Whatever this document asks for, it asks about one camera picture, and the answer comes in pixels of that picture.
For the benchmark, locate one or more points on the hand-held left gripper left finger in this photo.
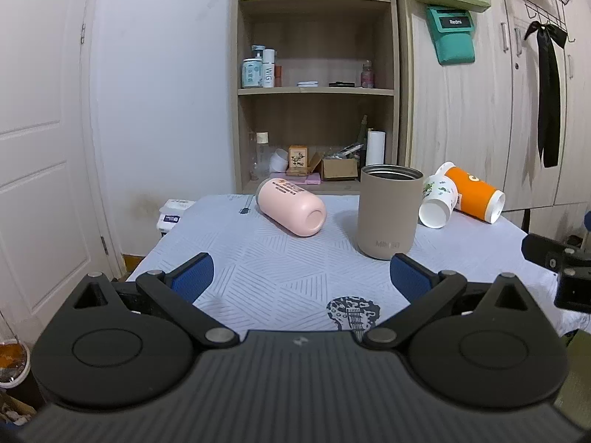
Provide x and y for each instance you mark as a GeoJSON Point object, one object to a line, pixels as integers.
{"type": "Point", "coordinates": [191, 279]}

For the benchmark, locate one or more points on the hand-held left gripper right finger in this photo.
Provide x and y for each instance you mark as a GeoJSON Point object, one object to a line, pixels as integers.
{"type": "Point", "coordinates": [408, 279]}

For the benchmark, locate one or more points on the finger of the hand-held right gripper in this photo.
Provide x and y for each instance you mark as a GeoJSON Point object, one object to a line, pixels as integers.
{"type": "Point", "coordinates": [540, 249]}

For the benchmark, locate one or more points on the pink cup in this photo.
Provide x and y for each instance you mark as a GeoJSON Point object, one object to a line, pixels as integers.
{"type": "Point", "coordinates": [288, 205]}

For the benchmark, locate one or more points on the tan metal cup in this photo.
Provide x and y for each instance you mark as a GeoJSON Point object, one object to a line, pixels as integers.
{"type": "Point", "coordinates": [388, 212]}

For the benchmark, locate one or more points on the white floral paper cup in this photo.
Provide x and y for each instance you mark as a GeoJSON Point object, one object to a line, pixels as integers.
{"type": "Point", "coordinates": [436, 200]}

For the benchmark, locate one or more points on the orange paper cup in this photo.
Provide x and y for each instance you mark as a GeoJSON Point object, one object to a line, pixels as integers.
{"type": "Point", "coordinates": [473, 194]}

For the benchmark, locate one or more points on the blue label tissue pack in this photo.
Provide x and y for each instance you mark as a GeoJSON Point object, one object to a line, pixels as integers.
{"type": "Point", "coordinates": [168, 221]}

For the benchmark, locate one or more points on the white tissue pack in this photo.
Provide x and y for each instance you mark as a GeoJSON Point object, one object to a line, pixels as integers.
{"type": "Point", "coordinates": [180, 205]}

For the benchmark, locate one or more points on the grey patterned tablecloth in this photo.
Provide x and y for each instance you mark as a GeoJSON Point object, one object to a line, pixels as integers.
{"type": "Point", "coordinates": [286, 267]}

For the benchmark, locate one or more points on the cardboard box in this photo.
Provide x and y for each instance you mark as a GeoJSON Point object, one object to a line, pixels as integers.
{"type": "Point", "coordinates": [339, 169]}

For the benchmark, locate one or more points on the white paper roll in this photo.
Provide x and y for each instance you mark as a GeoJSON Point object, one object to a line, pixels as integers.
{"type": "Point", "coordinates": [376, 147]}

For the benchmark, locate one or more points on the clear bottle with cork cap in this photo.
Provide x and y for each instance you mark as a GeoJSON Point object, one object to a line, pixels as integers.
{"type": "Point", "coordinates": [259, 157]}

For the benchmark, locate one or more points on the pink flat box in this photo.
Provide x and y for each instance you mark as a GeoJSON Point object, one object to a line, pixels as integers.
{"type": "Point", "coordinates": [309, 179]}

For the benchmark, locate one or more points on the stack of white cups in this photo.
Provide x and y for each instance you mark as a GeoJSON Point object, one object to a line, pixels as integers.
{"type": "Point", "coordinates": [279, 161]}

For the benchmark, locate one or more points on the black ribbon bow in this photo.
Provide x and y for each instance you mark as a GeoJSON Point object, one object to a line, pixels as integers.
{"type": "Point", "coordinates": [549, 101]}

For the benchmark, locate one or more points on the wooden wardrobe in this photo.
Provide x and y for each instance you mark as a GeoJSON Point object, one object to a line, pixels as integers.
{"type": "Point", "coordinates": [461, 115]}

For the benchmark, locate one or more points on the floral printed box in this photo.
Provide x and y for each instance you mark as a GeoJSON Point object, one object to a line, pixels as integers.
{"type": "Point", "coordinates": [298, 160]}

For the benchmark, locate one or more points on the white bowl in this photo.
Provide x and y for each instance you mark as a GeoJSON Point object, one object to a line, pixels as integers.
{"type": "Point", "coordinates": [11, 364]}

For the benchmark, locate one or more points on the black flat case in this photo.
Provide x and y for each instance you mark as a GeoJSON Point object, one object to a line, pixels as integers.
{"type": "Point", "coordinates": [341, 84]}

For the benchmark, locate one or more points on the pink small bottle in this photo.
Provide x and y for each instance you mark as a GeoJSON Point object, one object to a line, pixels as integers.
{"type": "Point", "coordinates": [367, 76]}

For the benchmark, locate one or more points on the white flat case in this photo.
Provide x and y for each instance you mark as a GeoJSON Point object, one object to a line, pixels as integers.
{"type": "Point", "coordinates": [307, 84]}

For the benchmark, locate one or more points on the white tube bottle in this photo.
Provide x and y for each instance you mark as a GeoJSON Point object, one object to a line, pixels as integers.
{"type": "Point", "coordinates": [268, 71]}

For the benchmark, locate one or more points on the teal pouch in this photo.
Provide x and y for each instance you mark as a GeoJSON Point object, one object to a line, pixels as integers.
{"type": "Point", "coordinates": [450, 46]}

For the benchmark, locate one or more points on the white door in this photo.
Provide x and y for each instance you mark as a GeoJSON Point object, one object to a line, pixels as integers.
{"type": "Point", "coordinates": [41, 101]}

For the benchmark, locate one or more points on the blue spray bottle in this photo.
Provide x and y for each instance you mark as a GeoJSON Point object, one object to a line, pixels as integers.
{"type": "Point", "coordinates": [257, 51]}

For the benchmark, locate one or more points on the wooden shelf unit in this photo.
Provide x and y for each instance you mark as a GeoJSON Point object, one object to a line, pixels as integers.
{"type": "Point", "coordinates": [314, 3]}

